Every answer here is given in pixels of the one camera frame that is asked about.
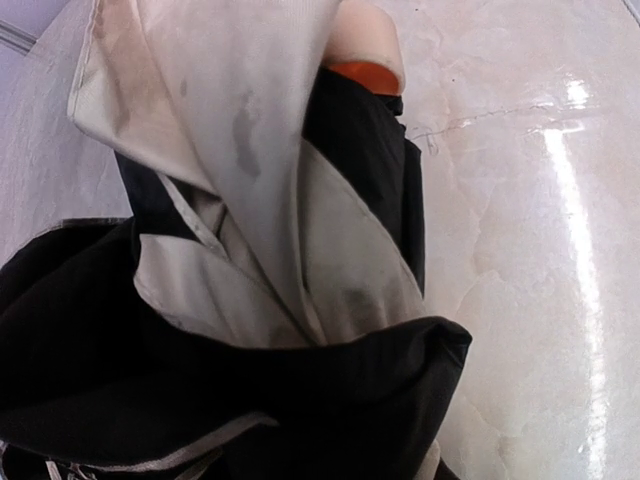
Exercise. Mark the beige folding umbrella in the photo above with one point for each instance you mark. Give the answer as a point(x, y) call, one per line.
point(214, 249)

